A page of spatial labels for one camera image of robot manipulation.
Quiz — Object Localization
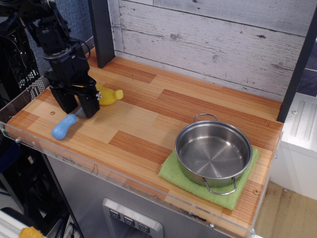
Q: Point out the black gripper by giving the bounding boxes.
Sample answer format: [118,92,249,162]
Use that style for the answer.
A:
[44,43,101,119]

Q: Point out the blue grey toy spoon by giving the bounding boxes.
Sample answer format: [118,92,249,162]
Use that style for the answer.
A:
[51,107,86,140]

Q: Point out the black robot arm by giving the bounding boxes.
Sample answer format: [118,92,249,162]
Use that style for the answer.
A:
[0,0,101,119]

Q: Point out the yellow toy banana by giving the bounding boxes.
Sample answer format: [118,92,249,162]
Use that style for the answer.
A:
[96,84,124,106]

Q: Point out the black plastic crate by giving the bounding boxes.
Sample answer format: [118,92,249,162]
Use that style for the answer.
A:
[4,26,39,90]

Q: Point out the green cloth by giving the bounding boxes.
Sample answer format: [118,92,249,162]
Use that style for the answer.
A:
[158,147,259,210]

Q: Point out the silver dispenser panel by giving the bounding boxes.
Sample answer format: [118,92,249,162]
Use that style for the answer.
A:
[102,198,164,238]

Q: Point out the yellow object bottom left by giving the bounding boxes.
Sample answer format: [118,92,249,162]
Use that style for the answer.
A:
[18,227,44,238]

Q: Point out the stainless steel pot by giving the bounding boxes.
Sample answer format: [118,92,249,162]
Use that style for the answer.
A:
[174,114,253,187]

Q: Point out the clear acrylic table guard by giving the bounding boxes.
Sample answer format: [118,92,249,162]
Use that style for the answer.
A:
[0,37,284,238]

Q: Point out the white metal cabinet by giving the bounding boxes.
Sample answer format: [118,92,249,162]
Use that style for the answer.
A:
[269,93,317,200]

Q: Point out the dark left frame post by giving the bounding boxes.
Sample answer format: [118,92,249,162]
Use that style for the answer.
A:
[88,0,115,68]

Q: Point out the dark frame post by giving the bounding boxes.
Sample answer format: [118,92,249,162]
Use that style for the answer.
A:
[88,0,115,68]
[276,8,317,123]

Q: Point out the dark right frame post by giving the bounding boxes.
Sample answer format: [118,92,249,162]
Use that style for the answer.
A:
[276,8,317,123]

